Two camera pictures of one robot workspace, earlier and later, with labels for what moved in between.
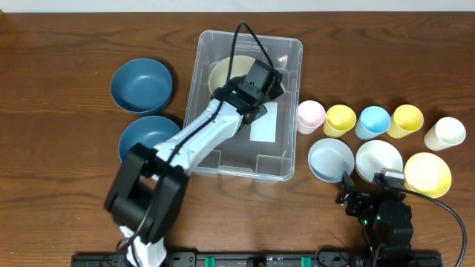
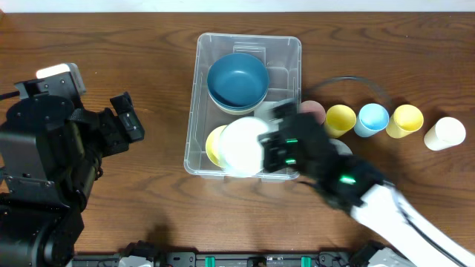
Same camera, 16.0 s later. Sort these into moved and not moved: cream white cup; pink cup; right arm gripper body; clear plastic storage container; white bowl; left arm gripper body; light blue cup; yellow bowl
Moved: white bowl; right arm gripper body; left arm gripper body; yellow bowl
Not moved: pink cup; light blue cup; clear plastic storage container; cream white cup
